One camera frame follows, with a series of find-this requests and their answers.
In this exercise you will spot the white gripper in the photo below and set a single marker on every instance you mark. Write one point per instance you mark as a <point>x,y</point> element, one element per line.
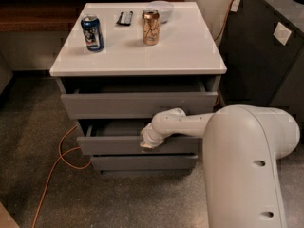
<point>153,138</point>

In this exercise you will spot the grey drawer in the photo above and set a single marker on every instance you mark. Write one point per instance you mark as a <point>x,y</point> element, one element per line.
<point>144,162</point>
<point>135,97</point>
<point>123,137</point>

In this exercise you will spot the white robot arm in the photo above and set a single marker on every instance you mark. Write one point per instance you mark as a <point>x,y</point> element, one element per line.
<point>241,145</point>

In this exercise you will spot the grey top drawer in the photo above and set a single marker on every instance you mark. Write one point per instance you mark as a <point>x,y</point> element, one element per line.
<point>135,97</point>

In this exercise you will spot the grey bottom drawer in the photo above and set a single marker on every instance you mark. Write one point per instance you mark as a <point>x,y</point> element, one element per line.
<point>144,162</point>

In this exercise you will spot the grey drawer cabinet white top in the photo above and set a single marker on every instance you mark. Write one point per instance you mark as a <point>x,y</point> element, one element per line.
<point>186,48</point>

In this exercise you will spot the black remote control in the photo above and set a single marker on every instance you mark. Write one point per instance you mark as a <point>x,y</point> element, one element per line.
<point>125,18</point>

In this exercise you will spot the gold soda can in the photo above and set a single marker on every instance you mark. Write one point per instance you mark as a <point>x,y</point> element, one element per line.
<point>150,26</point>

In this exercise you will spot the blue soda can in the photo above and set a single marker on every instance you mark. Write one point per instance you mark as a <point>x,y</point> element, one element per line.
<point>92,32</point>

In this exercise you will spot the white bowl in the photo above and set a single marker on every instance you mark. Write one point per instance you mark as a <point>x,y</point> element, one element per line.
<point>164,8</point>

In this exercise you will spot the dark grey bin cabinet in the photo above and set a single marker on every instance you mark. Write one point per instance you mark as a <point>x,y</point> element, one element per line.
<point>260,70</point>

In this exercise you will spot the white label on cabinet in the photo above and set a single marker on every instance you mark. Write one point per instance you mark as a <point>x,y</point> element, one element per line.
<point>282,33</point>

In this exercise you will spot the brown wooden bench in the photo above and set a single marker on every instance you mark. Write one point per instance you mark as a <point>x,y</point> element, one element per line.
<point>46,15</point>

